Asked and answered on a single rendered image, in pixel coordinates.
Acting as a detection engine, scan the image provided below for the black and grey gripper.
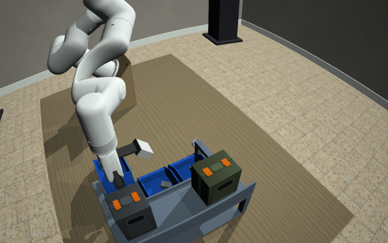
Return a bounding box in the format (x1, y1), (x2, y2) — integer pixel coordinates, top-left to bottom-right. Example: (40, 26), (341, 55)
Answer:
(92, 141), (126, 190)

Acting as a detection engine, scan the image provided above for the blue bin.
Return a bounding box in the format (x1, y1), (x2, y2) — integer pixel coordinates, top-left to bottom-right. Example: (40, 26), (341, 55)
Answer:
(137, 166), (180, 197)
(93, 157), (135, 194)
(168, 153), (205, 182)

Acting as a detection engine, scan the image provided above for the black case with orange latches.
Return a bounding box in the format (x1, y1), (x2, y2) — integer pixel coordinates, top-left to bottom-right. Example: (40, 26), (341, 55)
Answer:
(104, 182), (158, 241)

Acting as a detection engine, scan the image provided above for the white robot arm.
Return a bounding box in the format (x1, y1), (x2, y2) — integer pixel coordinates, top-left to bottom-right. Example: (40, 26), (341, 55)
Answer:
(47, 0), (153, 159)

